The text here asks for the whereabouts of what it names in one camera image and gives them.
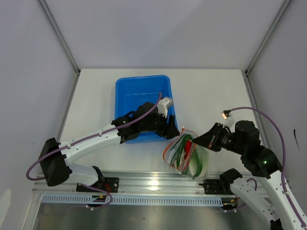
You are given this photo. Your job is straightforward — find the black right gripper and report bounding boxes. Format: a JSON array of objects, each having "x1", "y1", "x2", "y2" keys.
[{"x1": 192, "y1": 122, "x2": 246, "y2": 154}]

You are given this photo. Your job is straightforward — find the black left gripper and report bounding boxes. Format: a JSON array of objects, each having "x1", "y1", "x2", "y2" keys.
[{"x1": 140, "y1": 109, "x2": 180, "y2": 139}]

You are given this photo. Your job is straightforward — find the red toy chili pepper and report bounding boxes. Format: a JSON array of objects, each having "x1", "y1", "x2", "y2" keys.
[{"x1": 184, "y1": 140, "x2": 192, "y2": 154}]

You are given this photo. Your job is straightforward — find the toy green onion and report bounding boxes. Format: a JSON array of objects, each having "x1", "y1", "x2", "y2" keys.
[{"x1": 170, "y1": 134, "x2": 203, "y2": 179}]

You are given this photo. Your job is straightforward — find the clear zip bag orange zipper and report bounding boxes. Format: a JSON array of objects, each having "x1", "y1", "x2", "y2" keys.
[{"x1": 163, "y1": 124, "x2": 209, "y2": 180}]

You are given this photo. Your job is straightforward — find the toy napa cabbage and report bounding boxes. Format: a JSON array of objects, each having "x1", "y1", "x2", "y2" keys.
[{"x1": 188, "y1": 153, "x2": 208, "y2": 180}]

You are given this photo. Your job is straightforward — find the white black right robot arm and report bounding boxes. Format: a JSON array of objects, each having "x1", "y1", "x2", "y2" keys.
[{"x1": 193, "y1": 120, "x2": 307, "y2": 230}]

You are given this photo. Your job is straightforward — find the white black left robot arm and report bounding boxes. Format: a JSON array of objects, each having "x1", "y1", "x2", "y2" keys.
[{"x1": 39, "y1": 97, "x2": 179, "y2": 192}]

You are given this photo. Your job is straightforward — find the blue plastic bin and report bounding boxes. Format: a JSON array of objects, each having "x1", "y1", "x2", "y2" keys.
[{"x1": 112, "y1": 75, "x2": 176, "y2": 143}]

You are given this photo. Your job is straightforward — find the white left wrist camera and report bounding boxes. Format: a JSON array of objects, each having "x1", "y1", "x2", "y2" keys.
[{"x1": 157, "y1": 97, "x2": 174, "y2": 117}]

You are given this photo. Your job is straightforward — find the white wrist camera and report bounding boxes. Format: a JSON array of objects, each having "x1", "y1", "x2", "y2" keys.
[
  {"x1": 221, "y1": 110, "x2": 235, "y2": 128},
  {"x1": 157, "y1": 97, "x2": 174, "y2": 117}
]

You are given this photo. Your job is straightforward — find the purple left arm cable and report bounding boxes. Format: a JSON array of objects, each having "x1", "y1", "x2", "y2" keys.
[{"x1": 25, "y1": 92, "x2": 163, "y2": 181}]

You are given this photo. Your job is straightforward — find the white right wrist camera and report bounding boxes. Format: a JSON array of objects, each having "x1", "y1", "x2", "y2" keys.
[{"x1": 221, "y1": 110, "x2": 235, "y2": 128}]

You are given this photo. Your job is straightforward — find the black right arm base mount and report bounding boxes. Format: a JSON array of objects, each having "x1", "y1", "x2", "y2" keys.
[{"x1": 199, "y1": 179, "x2": 234, "y2": 195}]

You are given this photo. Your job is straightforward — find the aluminium frame rail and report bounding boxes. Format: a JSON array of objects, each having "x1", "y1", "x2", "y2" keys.
[{"x1": 32, "y1": 170, "x2": 291, "y2": 195}]

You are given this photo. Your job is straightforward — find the slotted grey cable duct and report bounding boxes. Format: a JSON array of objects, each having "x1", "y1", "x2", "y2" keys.
[{"x1": 42, "y1": 194, "x2": 230, "y2": 207}]

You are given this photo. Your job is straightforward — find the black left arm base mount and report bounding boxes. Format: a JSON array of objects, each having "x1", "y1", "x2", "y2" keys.
[{"x1": 76, "y1": 166, "x2": 119, "y2": 193}]

